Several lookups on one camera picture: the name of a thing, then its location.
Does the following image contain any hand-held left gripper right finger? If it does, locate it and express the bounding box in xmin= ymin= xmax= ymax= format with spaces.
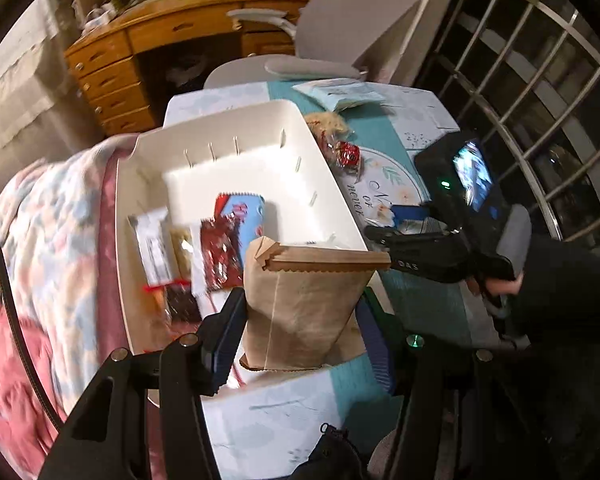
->
xmin=355 ymin=297 xmax=548 ymax=480

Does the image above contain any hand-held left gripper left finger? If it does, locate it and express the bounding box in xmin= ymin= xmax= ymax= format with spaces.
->
xmin=39 ymin=287 xmax=248 ymax=480

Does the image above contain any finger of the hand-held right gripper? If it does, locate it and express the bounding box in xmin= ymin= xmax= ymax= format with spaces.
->
xmin=364 ymin=224 xmax=451 ymax=252
xmin=391 ymin=204 xmax=453 ymax=233

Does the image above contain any brown paper bag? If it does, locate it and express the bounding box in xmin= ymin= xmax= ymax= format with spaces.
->
xmin=239 ymin=235 xmax=392 ymax=373

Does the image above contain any red white snack packet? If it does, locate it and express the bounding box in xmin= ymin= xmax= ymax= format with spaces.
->
xmin=142 ymin=281 xmax=191 ymax=295

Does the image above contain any dark red snack packet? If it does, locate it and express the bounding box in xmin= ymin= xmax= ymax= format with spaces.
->
xmin=199 ymin=214 xmax=246 ymax=292

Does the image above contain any red label clear packet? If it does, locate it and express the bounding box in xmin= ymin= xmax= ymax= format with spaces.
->
xmin=325 ymin=140 xmax=363 ymax=181

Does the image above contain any beige cracker packet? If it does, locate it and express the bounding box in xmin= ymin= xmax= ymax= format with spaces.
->
xmin=170 ymin=227 xmax=193 ymax=281

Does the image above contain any white printed snack packet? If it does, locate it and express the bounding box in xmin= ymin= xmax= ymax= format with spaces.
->
xmin=129 ymin=207 xmax=176 ymax=286

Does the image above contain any clear packet beige snack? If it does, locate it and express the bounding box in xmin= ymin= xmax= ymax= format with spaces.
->
xmin=304 ymin=111 xmax=353 ymax=143

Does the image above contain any blue red biscuit packet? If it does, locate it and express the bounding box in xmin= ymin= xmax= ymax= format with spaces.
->
xmin=215 ymin=192 xmax=267 ymax=271

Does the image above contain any light blue snack packet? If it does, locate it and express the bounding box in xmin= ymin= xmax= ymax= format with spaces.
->
xmin=292 ymin=79 xmax=388 ymax=112

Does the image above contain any white plastic storage box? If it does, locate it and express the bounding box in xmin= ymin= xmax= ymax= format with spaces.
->
xmin=115 ymin=99 xmax=381 ymax=408

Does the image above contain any person's right forearm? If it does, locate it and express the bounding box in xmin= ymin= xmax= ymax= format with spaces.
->
xmin=500 ymin=232 xmax=600 ymax=361

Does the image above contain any person's right hand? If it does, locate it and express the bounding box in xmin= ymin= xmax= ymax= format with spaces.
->
xmin=466 ymin=272 xmax=525 ymax=298

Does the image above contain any metal window grille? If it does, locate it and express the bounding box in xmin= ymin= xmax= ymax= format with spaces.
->
xmin=415 ymin=0 xmax=600 ymax=251

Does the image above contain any person's black jacket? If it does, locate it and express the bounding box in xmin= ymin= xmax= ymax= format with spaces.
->
xmin=290 ymin=422 xmax=371 ymax=480

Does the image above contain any grey office chair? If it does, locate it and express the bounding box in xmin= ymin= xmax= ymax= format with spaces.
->
xmin=202 ymin=0 xmax=426 ymax=90

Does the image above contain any floral fleece blanket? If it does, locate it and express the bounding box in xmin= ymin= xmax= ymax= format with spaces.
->
xmin=0 ymin=135 xmax=141 ymax=466

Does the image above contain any pink crumpled cloth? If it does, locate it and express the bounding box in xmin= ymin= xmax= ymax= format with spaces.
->
xmin=0 ymin=295 xmax=66 ymax=461

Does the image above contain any trash bin with bag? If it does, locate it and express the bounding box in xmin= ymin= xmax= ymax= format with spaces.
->
xmin=165 ymin=55 xmax=206 ymax=86

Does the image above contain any wooden desk with drawers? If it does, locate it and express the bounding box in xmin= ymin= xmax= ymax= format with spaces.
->
xmin=64 ymin=0 xmax=313 ymax=136

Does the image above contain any white lace dust cover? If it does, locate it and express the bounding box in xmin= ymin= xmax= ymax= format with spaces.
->
xmin=0 ymin=0 xmax=106 ymax=196

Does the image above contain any black cable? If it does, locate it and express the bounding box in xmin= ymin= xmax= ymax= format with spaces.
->
xmin=0 ymin=210 xmax=63 ymax=431

